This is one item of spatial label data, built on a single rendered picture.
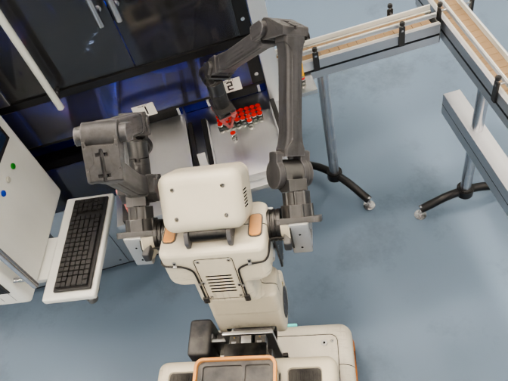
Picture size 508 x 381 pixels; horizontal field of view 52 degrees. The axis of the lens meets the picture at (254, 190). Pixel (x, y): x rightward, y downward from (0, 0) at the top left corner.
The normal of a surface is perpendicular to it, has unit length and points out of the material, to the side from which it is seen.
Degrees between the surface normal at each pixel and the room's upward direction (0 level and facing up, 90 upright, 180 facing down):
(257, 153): 0
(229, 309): 82
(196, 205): 48
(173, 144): 0
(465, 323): 0
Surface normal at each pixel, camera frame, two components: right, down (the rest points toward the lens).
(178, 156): -0.20, -0.60
